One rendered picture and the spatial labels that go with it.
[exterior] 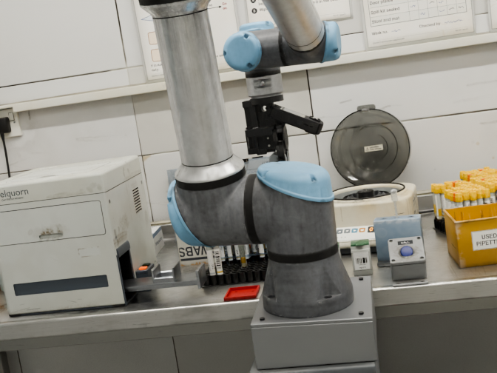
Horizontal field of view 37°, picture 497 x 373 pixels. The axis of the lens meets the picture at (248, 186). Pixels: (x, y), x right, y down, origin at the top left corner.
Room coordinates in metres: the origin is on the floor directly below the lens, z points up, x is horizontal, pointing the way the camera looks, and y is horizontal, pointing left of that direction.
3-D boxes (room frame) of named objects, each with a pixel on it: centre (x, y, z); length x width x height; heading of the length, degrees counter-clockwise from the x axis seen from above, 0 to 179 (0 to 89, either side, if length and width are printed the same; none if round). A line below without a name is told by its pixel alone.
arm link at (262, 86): (1.59, -0.06, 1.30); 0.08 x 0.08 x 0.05
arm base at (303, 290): (1.20, -0.07, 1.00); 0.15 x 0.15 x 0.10
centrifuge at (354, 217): (1.86, -0.29, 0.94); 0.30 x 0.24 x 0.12; 161
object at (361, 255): (1.58, -0.22, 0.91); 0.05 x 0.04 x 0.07; 170
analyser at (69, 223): (1.75, 0.40, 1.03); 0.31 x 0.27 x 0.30; 80
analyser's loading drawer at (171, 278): (1.62, 0.23, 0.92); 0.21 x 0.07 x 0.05; 80
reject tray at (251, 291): (1.55, 0.05, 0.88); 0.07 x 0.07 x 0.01; 80
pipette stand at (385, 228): (1.62, -0.31, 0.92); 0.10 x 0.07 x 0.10; 72
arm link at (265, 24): (1.59, -0.06, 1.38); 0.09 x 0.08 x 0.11; 163
